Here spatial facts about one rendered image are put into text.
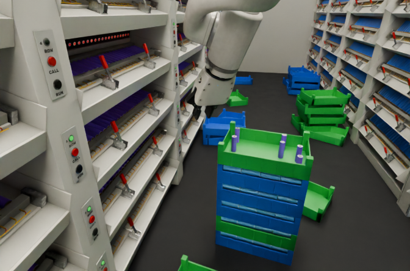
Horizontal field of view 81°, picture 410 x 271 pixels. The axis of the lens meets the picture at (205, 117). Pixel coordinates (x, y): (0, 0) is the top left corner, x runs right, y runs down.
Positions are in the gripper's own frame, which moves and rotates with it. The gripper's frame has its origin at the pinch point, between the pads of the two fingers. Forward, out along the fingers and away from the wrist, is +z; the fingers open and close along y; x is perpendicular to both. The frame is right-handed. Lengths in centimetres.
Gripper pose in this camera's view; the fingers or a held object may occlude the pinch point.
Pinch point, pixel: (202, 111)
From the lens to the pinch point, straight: 71.4
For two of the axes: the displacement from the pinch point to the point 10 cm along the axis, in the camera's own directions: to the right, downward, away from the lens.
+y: 8.9, -0.9, 4.5
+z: -2.8, 6.6, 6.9
